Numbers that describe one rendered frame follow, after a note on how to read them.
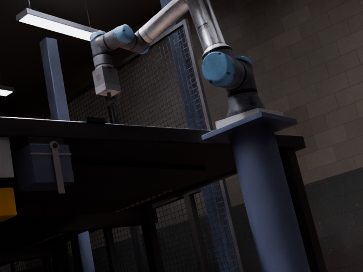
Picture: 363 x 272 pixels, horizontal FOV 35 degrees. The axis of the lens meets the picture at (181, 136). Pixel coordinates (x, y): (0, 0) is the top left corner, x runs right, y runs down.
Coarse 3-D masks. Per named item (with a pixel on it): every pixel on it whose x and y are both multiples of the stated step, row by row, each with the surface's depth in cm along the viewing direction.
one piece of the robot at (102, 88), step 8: (104, 64) 236; (96, 72) 236; (104, 72) 234; (112, 72) 237; (96, 80) 236; (104, 80) 232; (112, 80) 236; (96, 88) 235; (104, 88) 232; (112, 88) 234
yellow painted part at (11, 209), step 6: (0, 192) 155; (6, 192) 156; (12, 192) 157; (0, 198) 154; (6, 198) 155; (12, 198) 156; (0, 204) 153; (6, 204) 155; (12, 204) 156; (0, 210) 153; (6, 210) 154; (12, 210) 155; (0, 216) 153; (6, 216) 154; (12, 216) 156
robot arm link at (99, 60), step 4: (96, 56) 237; (100, 56) 236; (104, 56) 237; (108, 56) 238; (96, 60) 237; (100, 60) 236; (104, 60) 236; (108, 60) 237; (96, 64) 237; (100, 64) 236
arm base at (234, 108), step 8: (232, 96) 216; (240, 96) 214; (248, 96) 214; (256, 96) 216; (232, 104) 215; (240, 104) 213; (248, 104) 213; (256, 104) 213; (232, 112) 214; (240, 112) 212
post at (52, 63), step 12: (48, 48) 439; (48, 60) 437; (48, 72) 437; (60, 72) 440; (48, 84) 436; (60, 84) 436; (48, 96) 435; (60, 96) 432; (60, 108) 428; (72, 240) 406; (84, 240) 404; (72, 252) 405; (84, 252) 401; (84, 264) 398
